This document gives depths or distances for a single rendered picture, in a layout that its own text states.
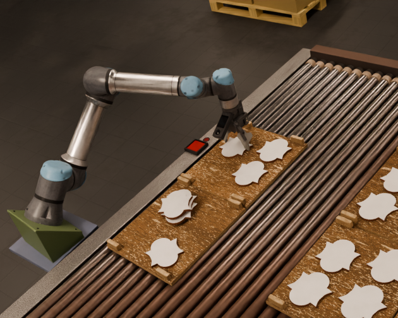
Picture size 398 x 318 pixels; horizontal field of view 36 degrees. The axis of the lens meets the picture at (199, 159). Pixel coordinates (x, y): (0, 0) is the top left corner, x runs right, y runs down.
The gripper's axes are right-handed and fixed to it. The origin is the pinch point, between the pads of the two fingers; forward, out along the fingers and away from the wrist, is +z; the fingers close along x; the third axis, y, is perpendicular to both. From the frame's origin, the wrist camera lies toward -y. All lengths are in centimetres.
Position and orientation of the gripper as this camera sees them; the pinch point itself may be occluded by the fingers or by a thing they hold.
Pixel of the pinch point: (235, 146)
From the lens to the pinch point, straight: 258.4
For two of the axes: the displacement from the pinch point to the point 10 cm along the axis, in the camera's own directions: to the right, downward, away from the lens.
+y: 6.4, -5.8, 5.0
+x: -7.3, -2.8, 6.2
